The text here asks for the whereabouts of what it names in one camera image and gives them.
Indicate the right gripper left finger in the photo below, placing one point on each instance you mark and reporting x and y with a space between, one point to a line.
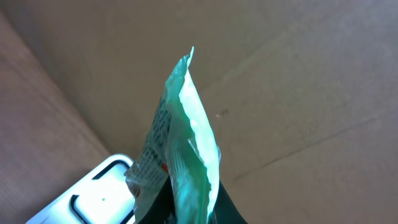
162 211

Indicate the teal wet wipes pack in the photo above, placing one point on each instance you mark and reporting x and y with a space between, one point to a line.
180 145

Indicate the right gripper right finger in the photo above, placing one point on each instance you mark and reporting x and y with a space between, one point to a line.
225 210

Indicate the white barcode scanner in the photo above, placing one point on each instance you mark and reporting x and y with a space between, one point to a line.
101 196

